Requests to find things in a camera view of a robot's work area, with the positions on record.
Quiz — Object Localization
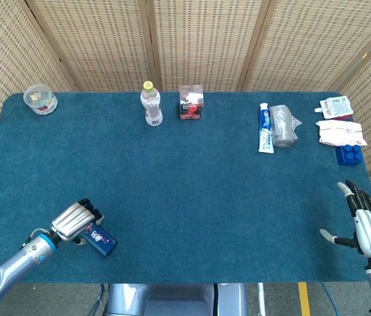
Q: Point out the blue building block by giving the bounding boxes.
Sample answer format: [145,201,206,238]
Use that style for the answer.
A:
[335,144,364,167]

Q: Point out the grey cable bundle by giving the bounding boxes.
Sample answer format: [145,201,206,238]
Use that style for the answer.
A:
[88,283,111,316]

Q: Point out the blue folding glasses case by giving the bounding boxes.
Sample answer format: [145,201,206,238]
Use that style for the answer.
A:
[80,222,118,257]

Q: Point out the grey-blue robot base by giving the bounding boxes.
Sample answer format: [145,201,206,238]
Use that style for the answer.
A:
[105,282,249,316]

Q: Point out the grey garbage bag roll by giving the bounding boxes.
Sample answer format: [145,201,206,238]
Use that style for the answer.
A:
[268,104,304,148]

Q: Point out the clear bottle with green cap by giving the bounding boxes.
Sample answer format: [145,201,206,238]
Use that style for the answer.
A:
[139,81,164,127]

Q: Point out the white spouted pouch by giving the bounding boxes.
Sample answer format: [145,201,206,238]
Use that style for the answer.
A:
[314,95,354,119]

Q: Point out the blue carpet table mat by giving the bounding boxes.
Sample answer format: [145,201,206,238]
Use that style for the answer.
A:
[0,91,371,284]

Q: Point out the white metal post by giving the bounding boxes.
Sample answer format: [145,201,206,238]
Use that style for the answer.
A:
[257,282,267,316]

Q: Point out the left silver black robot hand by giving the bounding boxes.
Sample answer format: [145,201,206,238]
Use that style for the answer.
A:
[50,197,105,246]

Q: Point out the blue floor cable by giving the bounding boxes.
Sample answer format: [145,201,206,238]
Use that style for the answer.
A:
[322,282,341,316]

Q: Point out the white pink plastic packet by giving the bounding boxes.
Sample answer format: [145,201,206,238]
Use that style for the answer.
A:
[315,120,368,147]

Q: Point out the red snack box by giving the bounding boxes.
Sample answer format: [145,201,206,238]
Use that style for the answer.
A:
[178,84,205,121]

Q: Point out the woven wicker folding screen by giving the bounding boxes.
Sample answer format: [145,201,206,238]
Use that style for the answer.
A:
[0,0,371,211]

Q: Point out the clear round plastic jar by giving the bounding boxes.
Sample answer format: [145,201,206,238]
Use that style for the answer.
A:
[22,84,59,116]

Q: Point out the blue white toothpaste tube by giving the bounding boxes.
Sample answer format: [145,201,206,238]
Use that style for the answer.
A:
[258,102,276,154]

